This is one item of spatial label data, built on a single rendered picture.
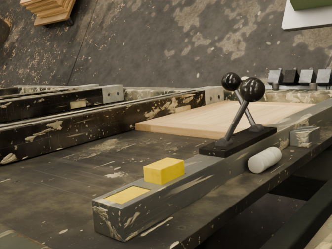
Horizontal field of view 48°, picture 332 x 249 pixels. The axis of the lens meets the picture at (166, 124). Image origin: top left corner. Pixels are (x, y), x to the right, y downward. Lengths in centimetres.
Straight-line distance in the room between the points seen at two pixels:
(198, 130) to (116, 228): 50
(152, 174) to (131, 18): 316
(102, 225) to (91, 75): 315
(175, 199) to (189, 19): 269
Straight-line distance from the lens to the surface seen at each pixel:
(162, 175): 47
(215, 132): 87
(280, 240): 54
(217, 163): 56
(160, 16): 334
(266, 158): 63
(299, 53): 249
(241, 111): 59
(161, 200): 46
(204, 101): 130
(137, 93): 167
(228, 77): 72
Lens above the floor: 201
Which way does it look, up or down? 48 degrees down
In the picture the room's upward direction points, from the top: 57 degrees counter-clockwise
